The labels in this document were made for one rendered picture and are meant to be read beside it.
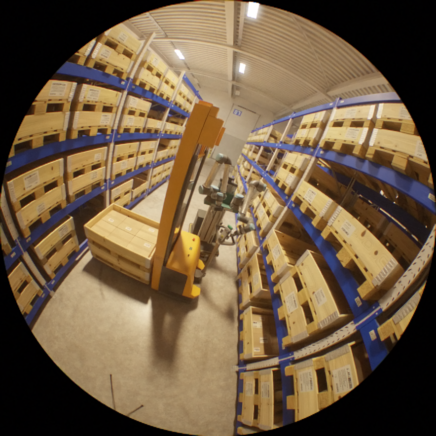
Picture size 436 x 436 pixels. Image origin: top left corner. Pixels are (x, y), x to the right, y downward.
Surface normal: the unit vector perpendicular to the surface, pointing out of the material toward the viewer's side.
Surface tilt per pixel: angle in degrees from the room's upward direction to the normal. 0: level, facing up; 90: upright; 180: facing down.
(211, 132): 90
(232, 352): 0
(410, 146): 90
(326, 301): 90
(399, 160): 90
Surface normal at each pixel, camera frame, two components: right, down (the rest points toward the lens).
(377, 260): -0.93, -0.35
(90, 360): 0.36, -0.80
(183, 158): -0.07, 0.48
